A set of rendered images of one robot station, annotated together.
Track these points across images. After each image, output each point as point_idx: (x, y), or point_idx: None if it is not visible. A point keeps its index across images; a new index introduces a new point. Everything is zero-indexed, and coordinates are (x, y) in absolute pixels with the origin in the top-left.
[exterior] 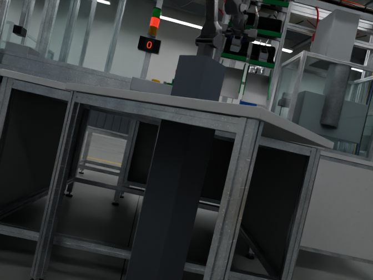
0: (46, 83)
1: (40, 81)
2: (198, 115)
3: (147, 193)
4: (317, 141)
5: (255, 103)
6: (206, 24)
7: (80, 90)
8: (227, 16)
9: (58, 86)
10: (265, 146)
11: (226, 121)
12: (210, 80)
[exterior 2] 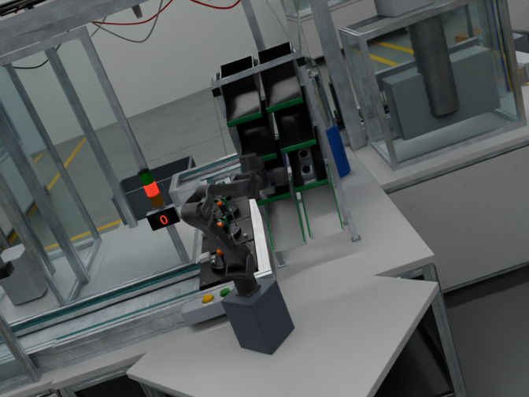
0: (103, 370)
1: (96, 373)
2: None
3: None
4: (412, 331)
5: (330, 234)
6: (227, 257)
7: (148, 384)
8: (234, 139)
9: (116, 366)
10: None
11: None
12: (269, 315)
